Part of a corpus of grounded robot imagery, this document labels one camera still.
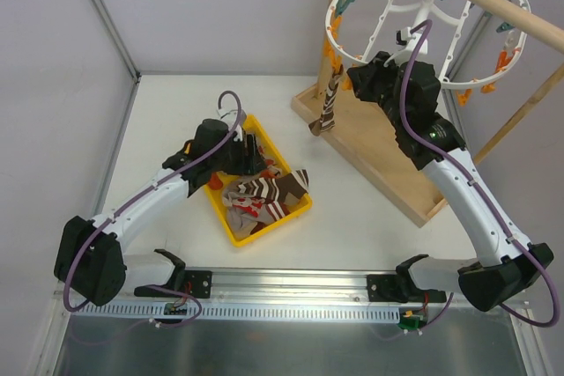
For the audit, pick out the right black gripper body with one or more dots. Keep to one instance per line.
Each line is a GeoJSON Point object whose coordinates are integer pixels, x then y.
{"type": "Point", "coordinates": [364, 81]}

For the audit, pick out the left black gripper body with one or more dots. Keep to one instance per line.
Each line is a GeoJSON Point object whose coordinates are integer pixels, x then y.
{"type": "Point", "coordinates": [254, 156]}

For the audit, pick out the orange clothes peg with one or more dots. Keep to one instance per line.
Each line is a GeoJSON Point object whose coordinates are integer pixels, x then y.
{"type": "Point", "coordinates": [463, 97]}
{"type": "Point", "coordinates": [347, 84]}
{"type": "Point", "coordinates": [329, 52]}

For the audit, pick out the brown white striped sock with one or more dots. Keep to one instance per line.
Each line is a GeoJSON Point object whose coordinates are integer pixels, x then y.
{"type": "Point", "coordinates": [326, 120]}

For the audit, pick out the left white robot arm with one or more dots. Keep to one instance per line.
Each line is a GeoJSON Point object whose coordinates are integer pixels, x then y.
{"type": "Point", "coordinates": [92, 257]}

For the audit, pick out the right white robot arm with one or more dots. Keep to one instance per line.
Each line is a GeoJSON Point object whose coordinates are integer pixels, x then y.
{"type": "Point", "coordinates": [506, 261]}

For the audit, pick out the wooden hanger stand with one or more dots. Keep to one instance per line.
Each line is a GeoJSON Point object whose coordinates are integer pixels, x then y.
{"type": "Point", "coordinates": [366, 139]}

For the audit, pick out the yellow plastic tray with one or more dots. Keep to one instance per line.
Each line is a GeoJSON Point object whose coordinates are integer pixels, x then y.
{"type": "Point", "coordinates": [276, 167]}

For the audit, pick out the beige sock with red pattern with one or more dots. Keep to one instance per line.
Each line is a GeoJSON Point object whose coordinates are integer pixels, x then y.
{"type": "Point", "coordinates": [241, 210]}

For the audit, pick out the grey sock with striped cuff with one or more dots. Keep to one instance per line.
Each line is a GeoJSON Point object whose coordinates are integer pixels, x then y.
{"type": "Point", "coordinates": [271, 212]}

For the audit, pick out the green circuit board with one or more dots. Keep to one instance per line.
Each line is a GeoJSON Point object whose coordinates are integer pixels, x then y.
{"type": "Point", "coordinates": [411, 321]}

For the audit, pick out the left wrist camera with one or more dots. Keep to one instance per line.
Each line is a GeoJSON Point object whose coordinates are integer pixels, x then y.
{"type": "Point", "coordinates": [231, 117]}

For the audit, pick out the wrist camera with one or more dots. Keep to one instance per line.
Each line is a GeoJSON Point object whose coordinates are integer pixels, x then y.
{"type": "Point", "coordinates": [231, 117]}
{"type": "Point", "coordinates": [406, 42]}

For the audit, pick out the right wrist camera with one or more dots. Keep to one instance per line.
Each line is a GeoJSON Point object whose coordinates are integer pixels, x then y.
{"type": "Point", "coordinates": [406, 42]}

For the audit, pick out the aluminium mounting rail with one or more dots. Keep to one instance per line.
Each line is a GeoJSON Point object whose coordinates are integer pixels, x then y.
{"type": "Point", "coordinates": [286, 281]}

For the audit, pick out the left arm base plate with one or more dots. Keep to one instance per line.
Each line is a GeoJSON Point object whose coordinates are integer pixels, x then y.
{"type": "Point", "coordinates": [197, 283]}

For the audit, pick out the perforated cable duct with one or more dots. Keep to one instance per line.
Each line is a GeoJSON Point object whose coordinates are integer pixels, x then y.
{"type": "Point", "coordinates": [246, 312]}

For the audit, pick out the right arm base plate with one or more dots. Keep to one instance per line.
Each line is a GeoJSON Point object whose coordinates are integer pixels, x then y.
{"type": "Point", "coordinates": [383, 288]}

